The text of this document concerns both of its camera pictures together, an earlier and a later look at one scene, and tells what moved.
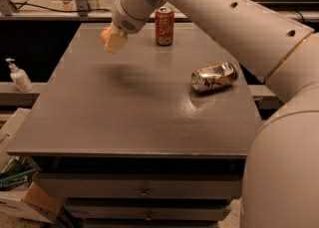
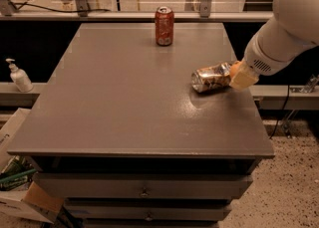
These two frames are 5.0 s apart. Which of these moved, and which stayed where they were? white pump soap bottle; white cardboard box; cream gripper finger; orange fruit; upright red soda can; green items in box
Moved: cream gripper finger; orange fruit
Stayed: green items in box; upright red soda can; white pump soap bottle; white cardboard box
